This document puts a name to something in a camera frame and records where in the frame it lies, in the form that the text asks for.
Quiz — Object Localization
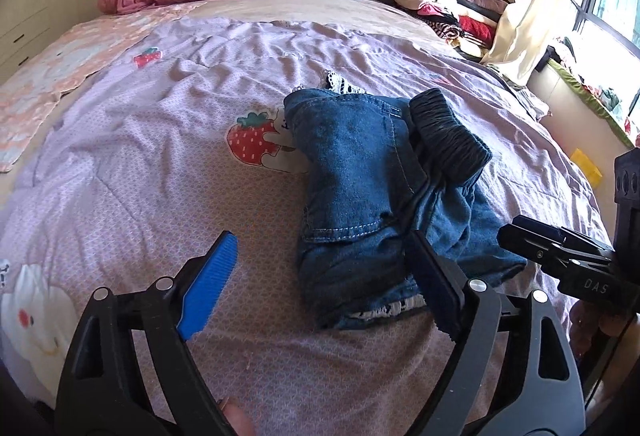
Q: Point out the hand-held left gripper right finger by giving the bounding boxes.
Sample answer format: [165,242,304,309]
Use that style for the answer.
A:
[405,230,587,436]

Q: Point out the white crumpled cloth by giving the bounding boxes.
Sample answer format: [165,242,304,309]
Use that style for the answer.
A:
[515,86,551,118]

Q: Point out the heap of clothes on windowsill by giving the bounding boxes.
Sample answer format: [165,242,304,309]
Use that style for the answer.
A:
[550,36,640,137]

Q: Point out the person's right hand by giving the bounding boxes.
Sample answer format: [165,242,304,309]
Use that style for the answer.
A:
[569,299,640,363]

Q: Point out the green window seat cushion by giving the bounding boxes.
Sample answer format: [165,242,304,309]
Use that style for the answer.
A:
[547,59,640,148]

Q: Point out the peach printed sheet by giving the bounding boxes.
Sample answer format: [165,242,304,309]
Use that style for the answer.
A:
[0,1,207,173]

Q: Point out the yellow plastic container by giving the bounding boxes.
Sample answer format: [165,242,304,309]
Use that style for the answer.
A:
[570,149,604,185]

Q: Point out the person's left hand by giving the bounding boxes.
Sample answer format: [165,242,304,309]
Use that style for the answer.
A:
[219,397,257,436]

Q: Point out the blue denim pants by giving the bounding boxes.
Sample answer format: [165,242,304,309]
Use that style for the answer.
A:
[282,71,529,332]

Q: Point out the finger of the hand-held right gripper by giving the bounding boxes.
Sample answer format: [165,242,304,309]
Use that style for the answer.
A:
[497,223,615,288]
[512,215,616,253]

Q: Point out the purple strawberry print bedsheet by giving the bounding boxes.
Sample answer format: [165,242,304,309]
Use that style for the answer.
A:
[0,0,617,436]

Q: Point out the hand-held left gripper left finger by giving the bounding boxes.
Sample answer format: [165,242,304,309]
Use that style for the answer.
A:
[54,230,240,436]

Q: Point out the pile of folded clothes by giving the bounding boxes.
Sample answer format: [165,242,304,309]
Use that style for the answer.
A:
[392,0,512,63]

